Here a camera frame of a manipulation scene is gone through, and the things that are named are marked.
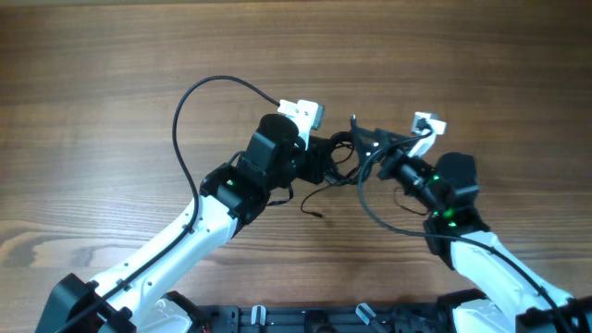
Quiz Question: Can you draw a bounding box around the black cable bundle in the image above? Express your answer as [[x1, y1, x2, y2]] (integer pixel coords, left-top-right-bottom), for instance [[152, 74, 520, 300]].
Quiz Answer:
[[300, 114, 371, 219]]

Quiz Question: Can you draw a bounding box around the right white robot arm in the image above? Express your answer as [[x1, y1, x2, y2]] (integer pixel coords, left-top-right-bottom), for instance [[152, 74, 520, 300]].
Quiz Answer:
[[351, 125, 591, 332]]

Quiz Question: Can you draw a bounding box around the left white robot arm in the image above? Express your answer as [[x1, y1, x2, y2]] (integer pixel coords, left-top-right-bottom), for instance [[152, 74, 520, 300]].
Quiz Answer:
[[36, 114, 331, 332]]

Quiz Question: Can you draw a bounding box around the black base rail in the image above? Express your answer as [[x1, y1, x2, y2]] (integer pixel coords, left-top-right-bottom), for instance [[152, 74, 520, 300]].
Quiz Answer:
[[199, 303, 454, 333]]

